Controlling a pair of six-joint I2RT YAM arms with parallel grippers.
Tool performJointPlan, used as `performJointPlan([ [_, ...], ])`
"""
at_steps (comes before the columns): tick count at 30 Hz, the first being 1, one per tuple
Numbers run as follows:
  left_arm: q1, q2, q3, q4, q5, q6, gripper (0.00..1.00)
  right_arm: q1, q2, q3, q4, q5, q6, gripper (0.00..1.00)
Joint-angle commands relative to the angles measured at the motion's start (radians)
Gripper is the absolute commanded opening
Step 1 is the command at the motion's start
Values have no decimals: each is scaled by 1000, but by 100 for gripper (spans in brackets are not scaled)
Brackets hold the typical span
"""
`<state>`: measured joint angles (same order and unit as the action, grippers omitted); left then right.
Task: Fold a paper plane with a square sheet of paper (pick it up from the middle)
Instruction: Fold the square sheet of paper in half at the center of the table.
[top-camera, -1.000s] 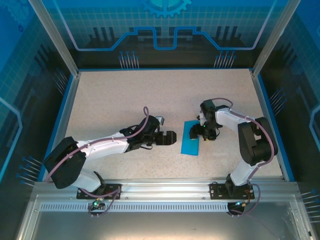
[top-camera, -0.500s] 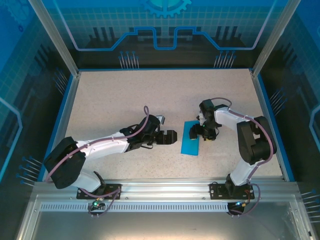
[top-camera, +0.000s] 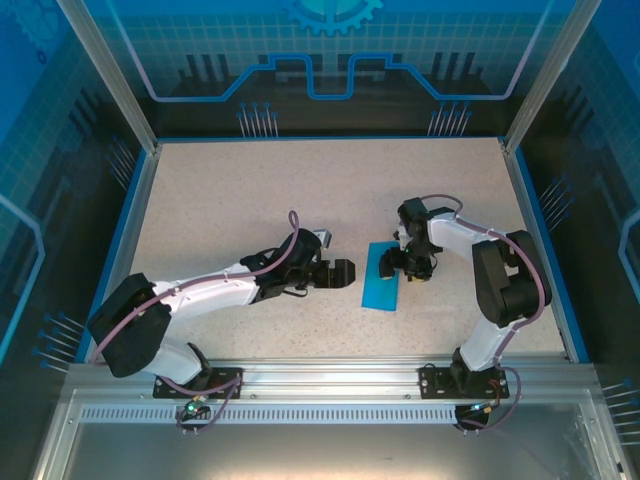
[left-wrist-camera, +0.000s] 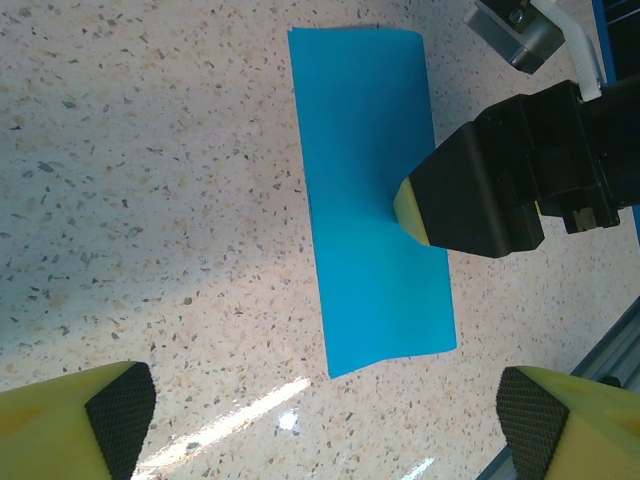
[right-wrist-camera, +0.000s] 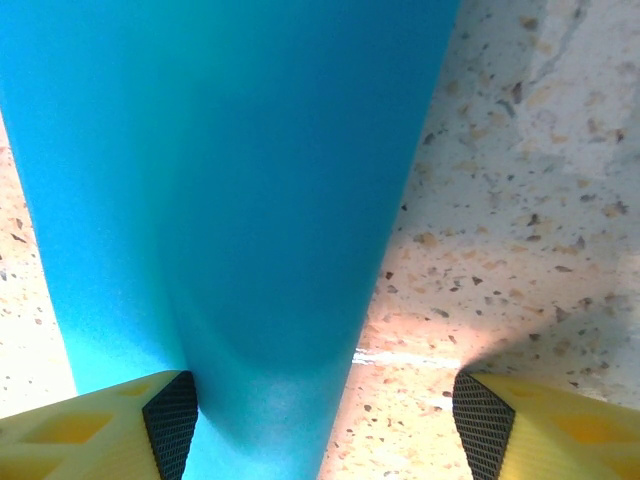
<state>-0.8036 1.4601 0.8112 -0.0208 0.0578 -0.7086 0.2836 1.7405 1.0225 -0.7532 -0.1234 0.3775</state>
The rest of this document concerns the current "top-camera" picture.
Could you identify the silver metal sheet panel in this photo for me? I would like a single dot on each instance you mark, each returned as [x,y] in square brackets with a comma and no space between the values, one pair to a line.
[325,455]

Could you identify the aluminium frame post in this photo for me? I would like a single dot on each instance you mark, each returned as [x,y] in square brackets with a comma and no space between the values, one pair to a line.
[545,75]
[110,75]

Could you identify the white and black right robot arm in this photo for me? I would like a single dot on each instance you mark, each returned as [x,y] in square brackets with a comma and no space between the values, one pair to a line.
[450,235]

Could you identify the blue cloth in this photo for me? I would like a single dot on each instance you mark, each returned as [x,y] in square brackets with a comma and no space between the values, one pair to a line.
[380,295]

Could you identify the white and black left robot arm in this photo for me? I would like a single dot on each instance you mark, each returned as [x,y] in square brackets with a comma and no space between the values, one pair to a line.
[215,290]

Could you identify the side frame rail blue trim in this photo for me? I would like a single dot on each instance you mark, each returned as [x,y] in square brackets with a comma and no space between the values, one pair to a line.
[126,240]
[546,255]

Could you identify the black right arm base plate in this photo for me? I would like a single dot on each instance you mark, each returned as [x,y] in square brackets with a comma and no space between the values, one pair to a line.
[432,382]

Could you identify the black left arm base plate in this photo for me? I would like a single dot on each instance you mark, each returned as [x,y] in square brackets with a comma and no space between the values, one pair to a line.
[230,375]

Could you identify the aluminium frame beam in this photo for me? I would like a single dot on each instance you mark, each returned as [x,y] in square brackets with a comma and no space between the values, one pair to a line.
[330,375]

